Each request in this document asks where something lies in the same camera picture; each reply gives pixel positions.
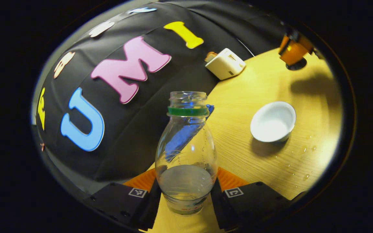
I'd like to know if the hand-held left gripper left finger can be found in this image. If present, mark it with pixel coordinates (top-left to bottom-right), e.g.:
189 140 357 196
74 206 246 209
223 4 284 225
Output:
85 168 163 232

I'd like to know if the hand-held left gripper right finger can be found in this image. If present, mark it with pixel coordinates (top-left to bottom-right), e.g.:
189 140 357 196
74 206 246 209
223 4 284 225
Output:
211 167 303 232

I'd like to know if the white teacup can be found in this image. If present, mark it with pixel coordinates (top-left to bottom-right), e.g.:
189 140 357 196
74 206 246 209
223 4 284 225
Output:
250 101 297 143

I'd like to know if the clear plastic water bottle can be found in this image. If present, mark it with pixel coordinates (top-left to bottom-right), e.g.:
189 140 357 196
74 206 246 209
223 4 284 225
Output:
155 91 218 216

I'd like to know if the white toaster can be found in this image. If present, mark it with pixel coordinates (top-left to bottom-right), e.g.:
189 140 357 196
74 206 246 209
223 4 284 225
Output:
205 48 247 80

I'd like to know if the black backdrop cloth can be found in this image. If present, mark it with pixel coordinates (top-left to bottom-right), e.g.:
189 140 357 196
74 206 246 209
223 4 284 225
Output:
33 0 287 194

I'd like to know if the folded blue towel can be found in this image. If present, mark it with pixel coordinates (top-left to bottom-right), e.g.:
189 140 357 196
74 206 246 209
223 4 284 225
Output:
165 104 215 162

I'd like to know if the white toaster cable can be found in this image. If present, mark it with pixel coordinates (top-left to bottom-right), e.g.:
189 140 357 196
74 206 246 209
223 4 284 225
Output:
237 38 255 56

